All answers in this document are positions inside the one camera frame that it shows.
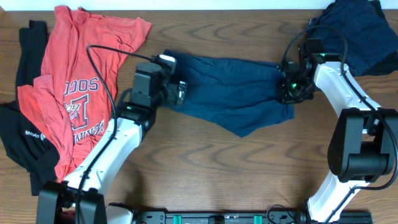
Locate navy blue denim shorts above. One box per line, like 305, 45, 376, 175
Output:
164, 50, 294, 138

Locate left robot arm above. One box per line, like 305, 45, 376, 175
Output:
36, 55, 187, 223

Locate black t-shirt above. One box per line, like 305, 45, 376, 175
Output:
1, 20, 59, 196

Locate folded navy garment pile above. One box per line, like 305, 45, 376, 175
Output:
309, 0, 397, 76

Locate red printed t-shirt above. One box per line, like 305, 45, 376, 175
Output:
18, 6, 152, 181

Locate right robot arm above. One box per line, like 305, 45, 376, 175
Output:
278, 38, 397, 223

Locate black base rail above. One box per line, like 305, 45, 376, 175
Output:
133, 210, 374, 224

